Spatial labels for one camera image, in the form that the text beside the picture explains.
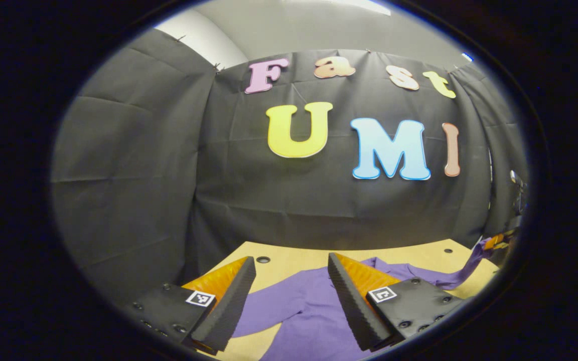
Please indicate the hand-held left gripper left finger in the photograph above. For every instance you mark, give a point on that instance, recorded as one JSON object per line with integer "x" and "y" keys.
{"x": 229, "y": 311}

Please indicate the small ceiling light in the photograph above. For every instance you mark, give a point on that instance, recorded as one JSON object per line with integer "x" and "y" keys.
{"x": 467, "y": 56}

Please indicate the purple button shirt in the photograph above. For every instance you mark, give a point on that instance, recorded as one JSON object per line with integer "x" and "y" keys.
{"x": 309, "y": 321}

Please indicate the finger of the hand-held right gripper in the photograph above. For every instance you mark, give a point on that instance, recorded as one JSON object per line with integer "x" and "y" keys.
{"x": 497, "y": 241}

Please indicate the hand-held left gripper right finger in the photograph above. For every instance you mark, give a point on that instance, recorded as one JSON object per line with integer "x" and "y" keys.
{"x": 354, "y": 311}

